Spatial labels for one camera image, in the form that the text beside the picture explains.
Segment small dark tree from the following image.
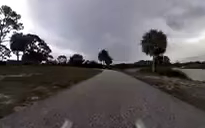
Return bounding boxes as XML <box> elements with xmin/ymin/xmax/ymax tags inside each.
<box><xmin>97</xmin><ymin>48</ymin><xmax>114</xmax><ymax>67</ymax></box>

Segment distant row of trees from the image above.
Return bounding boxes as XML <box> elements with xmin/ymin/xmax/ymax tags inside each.
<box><xmin>46</xmin><ymin>53</ymin><xmax>103</xmax><ymax>69</ymax></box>

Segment grey asphalt path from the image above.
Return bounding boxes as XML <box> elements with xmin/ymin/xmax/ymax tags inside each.
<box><xmin>0</xmin><ymin>68</ymin><xmax>205</xmax><ymax>128</ymax></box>

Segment palm tree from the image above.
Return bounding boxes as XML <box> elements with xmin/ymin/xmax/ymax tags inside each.
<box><xmin>140</xmin><ymin>28</ymin><xmax>168</xmax><ymax>73</ymax></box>

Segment low dark bush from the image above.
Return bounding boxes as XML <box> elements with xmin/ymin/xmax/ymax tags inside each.
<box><xmin>138</xmin><ymin>66</ymin><xmax>189</xmax><ymax>80</ymax></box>

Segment dark broad tree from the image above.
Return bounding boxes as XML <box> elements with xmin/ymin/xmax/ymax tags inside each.
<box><xmin>9</xmin><ymin>32</ymin><xmax>54</xmax><ymax>65</ymax></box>

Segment dry grass field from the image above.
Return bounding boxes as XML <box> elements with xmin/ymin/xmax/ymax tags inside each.
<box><xmin>0</xmin><ymin>64</ymin><xmax>104</xmax><ymax>124</ymax></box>

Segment grass verge with sand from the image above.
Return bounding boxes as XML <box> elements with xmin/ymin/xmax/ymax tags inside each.
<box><xmin>118</xmin><ymin>67</ymin><xmax>205</xmax><ymax>115</ymax></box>

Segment pale water pond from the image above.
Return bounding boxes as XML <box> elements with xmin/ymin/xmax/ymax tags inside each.
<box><xmin>174</xmin><ymin>68</ymin><xmax>205</xmax><ymax>84</ymax></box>

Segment tall bare pine tree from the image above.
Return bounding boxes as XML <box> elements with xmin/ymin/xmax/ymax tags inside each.
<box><xmin>0</xmin><ymin>4</ymin><xmax>25</xmax><ymax>64</ymax></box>

